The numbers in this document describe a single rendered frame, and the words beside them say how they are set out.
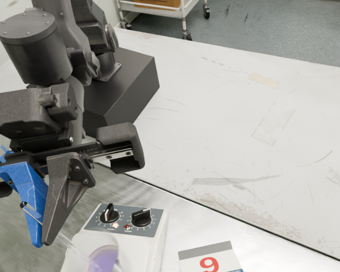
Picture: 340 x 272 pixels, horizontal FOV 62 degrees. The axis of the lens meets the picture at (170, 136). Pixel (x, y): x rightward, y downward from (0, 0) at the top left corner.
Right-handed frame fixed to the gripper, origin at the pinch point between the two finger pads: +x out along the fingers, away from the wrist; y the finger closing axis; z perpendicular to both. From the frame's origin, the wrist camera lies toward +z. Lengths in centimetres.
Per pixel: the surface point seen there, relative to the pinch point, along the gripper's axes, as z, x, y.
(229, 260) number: -23.9, 1.6, 18.0
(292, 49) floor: -115, -163, 123
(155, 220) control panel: -21.5, -6.2, 7.8
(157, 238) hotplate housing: -20.1, -2.6, 7.8
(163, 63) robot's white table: -26, -54, 16
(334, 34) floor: -115, -171, 161
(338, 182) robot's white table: -26.0, -8.2, 41.5
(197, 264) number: -24.5, 0.9, 13.0
